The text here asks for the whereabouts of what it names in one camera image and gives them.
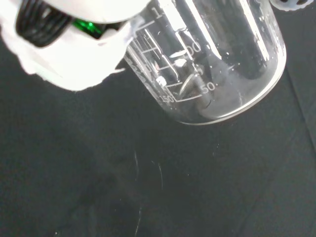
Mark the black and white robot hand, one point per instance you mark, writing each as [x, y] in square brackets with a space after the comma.
[74, 64]

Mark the black bench cloth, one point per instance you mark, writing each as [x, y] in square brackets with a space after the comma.
[74, 172]

